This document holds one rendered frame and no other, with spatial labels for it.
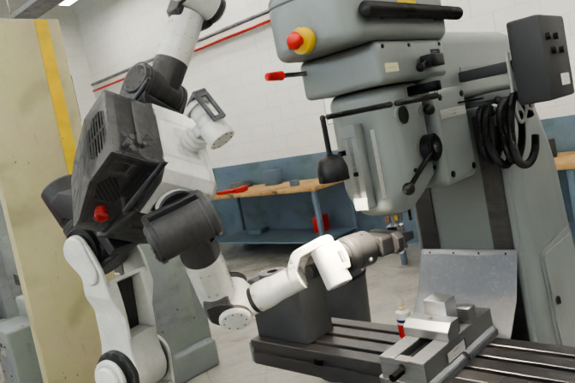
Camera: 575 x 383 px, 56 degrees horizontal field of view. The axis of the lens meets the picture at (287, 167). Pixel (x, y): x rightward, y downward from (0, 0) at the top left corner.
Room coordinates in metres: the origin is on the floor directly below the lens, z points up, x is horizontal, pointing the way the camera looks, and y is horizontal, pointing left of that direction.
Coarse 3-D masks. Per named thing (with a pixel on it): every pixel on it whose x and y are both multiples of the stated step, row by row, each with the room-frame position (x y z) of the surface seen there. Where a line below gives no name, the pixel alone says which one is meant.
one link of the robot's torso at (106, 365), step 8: (160, 336) 1.53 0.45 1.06; (168, 352) 1.50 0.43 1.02; (104, 360) 1.40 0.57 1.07; (96, 368) 1.41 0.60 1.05; (104, 368) 1.38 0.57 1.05; (112, 368) 1.37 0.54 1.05; (120, 368) 1.37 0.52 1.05; (96, 376) 1.41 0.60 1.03; (104, 376) 1.38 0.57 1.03; (112, 376) 1.37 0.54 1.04; (120, 376) 1.36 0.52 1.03; (168, 376) 1.51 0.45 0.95
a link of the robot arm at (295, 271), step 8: (320, 240) 1.28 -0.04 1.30; (328, 240) 1.28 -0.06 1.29; (304, 248) 1.29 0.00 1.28; (312, 248) 1.28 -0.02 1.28; (296, 256) 1.29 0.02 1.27; (304, 256) 1.31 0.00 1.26; (288, 264) 1.29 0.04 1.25; (296, 264) 1.28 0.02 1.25; (304, 264) 1.33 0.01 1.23; (288, 272) 1.29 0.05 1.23; (296, 272) 1.28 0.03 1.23; (304, 272) 1.34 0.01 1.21; (288, 280) 1.28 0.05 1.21; (296, 280) 1.28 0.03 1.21; (304, 280) 1.31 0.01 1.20; (296, 288) 1.28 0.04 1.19; (304, 288) 1.29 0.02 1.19
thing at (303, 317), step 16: (272, 272) 1.74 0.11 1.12; (320, 288) 1.64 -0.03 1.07; (288, 304) 1.61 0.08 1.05; (304, 304) 1.58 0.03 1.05; (320, 304) 1.63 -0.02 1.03; (256, 320) 1.72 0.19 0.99; (272, 320) 1.67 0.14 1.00; (288, 320) 1.62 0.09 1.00; (304, 320) 1.57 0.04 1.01; (320, 320) 1.62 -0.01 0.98; (272, 336) 1.68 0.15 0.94; (288, 336) 1.63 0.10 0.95; (304, 336) 1.58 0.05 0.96; (320, 336) 1.61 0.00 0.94
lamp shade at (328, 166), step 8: (320, 160) 1.24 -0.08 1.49; (328, 160) 1.23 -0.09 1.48; (336, 160) 1.22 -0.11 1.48; (344, 160) 1.25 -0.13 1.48; (320, 168) 1.23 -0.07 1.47; (328, 168) 1.22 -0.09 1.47; (336, 168) 1.22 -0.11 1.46; (344, 168) 1.22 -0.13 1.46; (320, 176) 1.23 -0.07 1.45; (328, 176) 1.22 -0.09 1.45; (336, 176) 1.22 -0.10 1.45; (344, 176) 1.22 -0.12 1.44
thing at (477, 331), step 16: (464, 304) 1.36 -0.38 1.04; (464, 320) 1.34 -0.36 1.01; (480, 320) 1.37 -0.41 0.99; (464, 336) 1.30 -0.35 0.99; (480, 336) 1.36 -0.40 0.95; (384, 352) 1.27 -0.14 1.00; (400, 352) 1.25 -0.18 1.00; (416, 352) 1.25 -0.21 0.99; (432, 352) 1.22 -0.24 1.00; (448, 352) 1.25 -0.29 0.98; (464, 352) 1.30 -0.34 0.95; (384, 368) 1.25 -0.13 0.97; (416, 368) 1.19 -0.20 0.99; (432, 368) 1.19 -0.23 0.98; (448, 368) 1.23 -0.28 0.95
